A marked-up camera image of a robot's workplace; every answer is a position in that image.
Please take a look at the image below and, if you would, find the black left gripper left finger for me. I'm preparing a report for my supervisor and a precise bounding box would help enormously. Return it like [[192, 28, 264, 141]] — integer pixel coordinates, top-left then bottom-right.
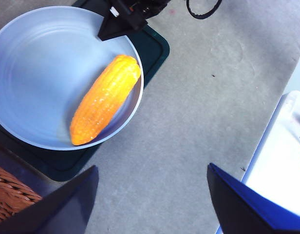
[[0, 165, 100, 234]]

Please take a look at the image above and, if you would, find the yellow-orange corn cob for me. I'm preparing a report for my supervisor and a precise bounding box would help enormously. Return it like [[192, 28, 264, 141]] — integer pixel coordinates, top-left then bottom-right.
[[69, 54, 142, 146]]

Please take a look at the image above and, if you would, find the black rectangular tray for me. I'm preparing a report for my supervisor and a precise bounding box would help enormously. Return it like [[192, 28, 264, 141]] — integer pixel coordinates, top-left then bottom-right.
[[0, 0, 170, 182]]

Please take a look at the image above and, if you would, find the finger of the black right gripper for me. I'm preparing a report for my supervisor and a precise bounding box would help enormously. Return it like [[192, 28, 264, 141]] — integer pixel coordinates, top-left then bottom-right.
[[97, 14, 132, 41]]

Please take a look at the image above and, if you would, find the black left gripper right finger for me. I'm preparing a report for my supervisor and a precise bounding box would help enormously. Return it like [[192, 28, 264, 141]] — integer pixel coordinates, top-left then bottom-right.
[[206, 162, 300, 234]]

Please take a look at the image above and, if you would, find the blue round plate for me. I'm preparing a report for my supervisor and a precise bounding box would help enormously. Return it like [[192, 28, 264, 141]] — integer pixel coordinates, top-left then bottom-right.
[[0, 5, 144, 151]]

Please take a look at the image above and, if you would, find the black cable loop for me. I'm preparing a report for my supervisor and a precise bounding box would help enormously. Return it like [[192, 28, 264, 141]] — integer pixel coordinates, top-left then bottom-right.
[[186, 0, 223, 20]]

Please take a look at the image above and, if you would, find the brown wicker basket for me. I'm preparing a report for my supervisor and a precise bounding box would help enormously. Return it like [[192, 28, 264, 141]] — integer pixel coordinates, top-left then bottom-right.
[[0, 163, 43, 226]]

